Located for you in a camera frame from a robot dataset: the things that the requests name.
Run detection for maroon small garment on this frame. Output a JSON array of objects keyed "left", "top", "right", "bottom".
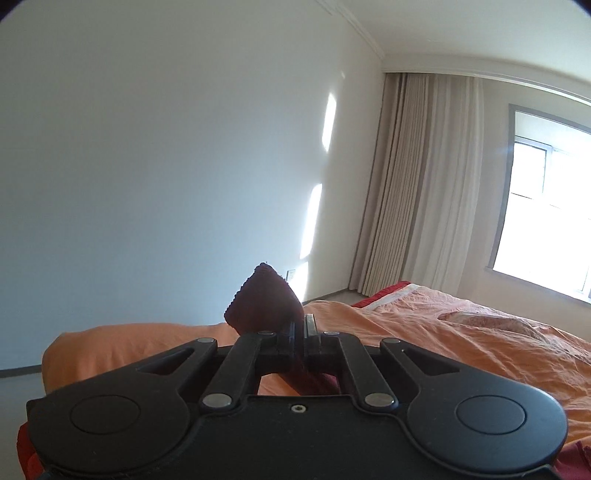
[{"left": 223, "top": 263, "right": 343, "bottom": 396}]

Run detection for orange bed blanket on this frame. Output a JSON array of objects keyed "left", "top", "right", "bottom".
[{"left": 18, "top": 281, "right": 591, "bottom": 480}]

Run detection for grey framed window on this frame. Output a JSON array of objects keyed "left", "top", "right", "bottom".
[{"left": 485, "top": 104, "right": 591, "bottom": 305}]

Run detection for beige pleated curtain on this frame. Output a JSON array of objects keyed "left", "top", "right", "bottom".
[{"left": 348, "top": 71, "right": 485, "bottom": 297}]

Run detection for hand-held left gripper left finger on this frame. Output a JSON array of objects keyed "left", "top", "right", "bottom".
[{"left": 134, "top": 320, "right": 299, "bottom": 411}]

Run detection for red bed sheet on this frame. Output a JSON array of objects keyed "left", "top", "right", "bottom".
[{"left": 17, "top": 279, "right": 419, "bottom": 480}]

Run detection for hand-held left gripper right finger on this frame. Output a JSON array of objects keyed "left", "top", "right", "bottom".
[{"left": 302, "top": 313, "right": 463, "bottom": 411}]

